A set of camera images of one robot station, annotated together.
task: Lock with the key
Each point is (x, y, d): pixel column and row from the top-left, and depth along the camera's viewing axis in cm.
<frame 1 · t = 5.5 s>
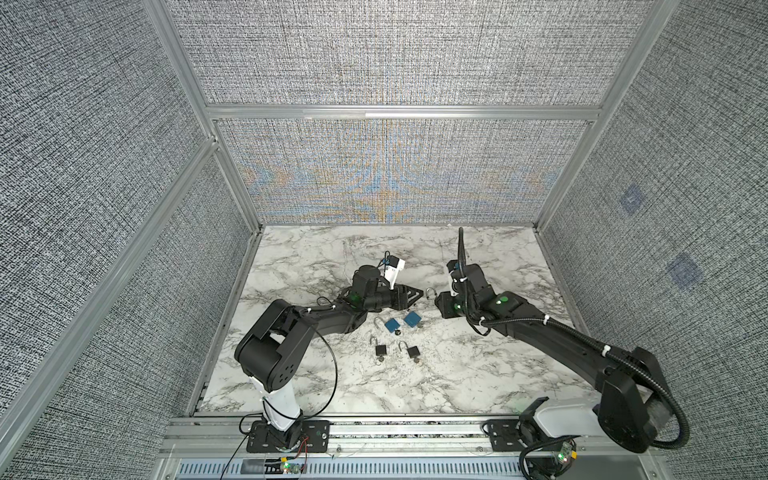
left hand: (420, 295, 86), fingers open
right hand: (440, 298, 85), fingers open
blue padlock left: (391, 324, 94), on the table
blue padlock middle: (412, 319, 97), on the table
black padlock left: (380, 349, 90), on the table
black padlock right: (412, 351, 89), on the table

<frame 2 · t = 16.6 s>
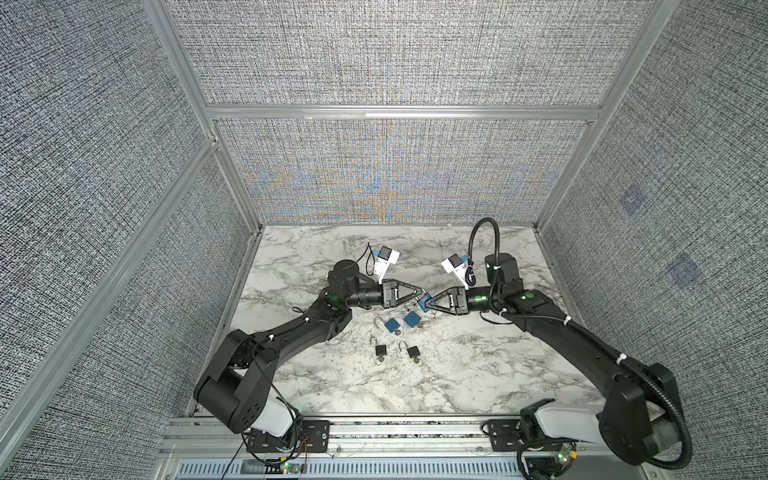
left hand: (420, 295, 72), fingers closed
right hand: (429, 303, 75), fingers open
the named things where they were.

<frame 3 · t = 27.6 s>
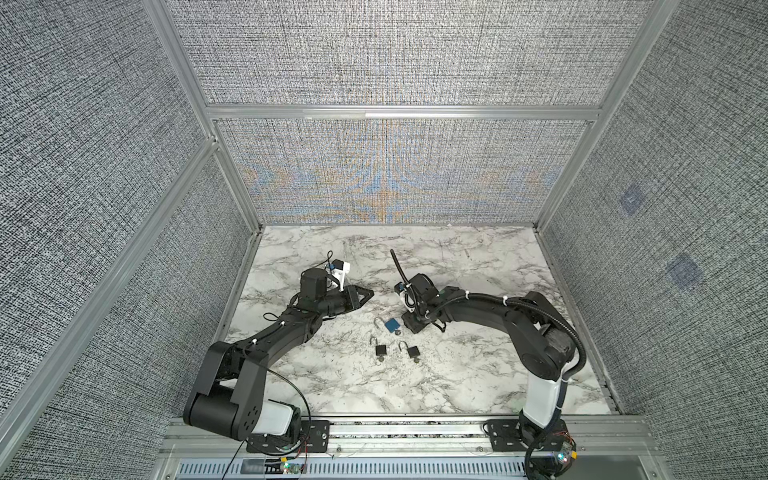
left hand: (372, 295, 85), fingers open
right hand: (411, 317, 95), fingers open
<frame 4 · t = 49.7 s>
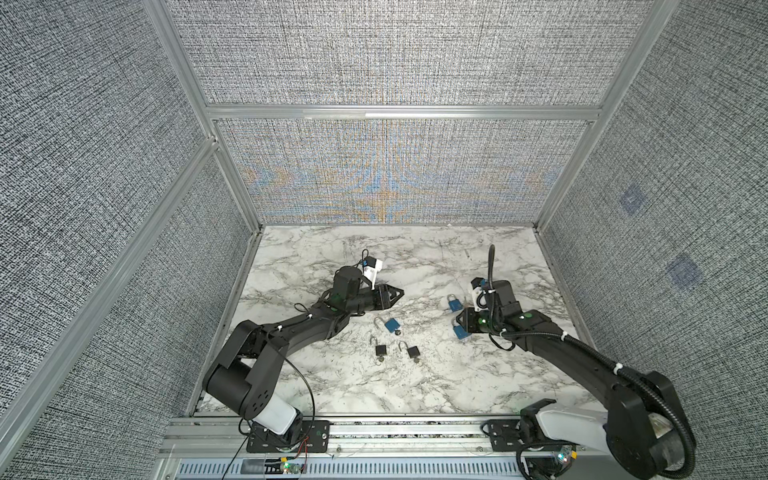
left hand: (401, 295, 84), fingers open
right hand: (460, 316, 87), fingers open
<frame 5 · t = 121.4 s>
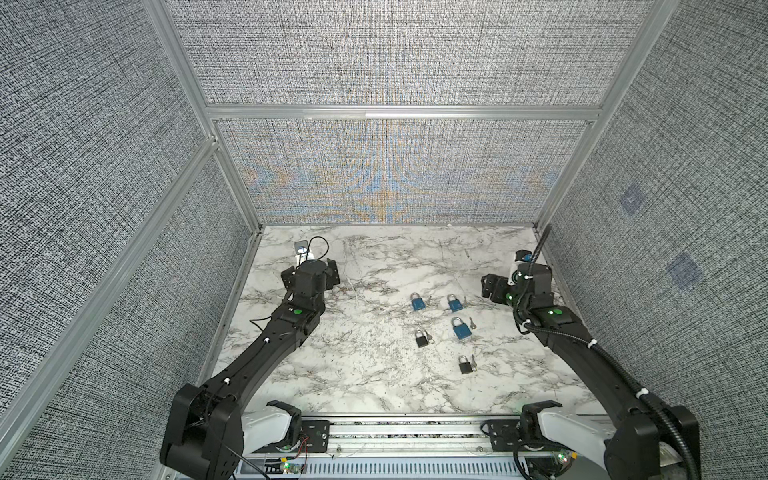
left hand: (314, 263, 83), fingers open
right hand: (496, 278, 84), fingers open
blue padlock left: (417, 302, 99), on the table
black padlock left: (420, 338, 92), on the table
black padlock right: (464, 365, 86), on the table
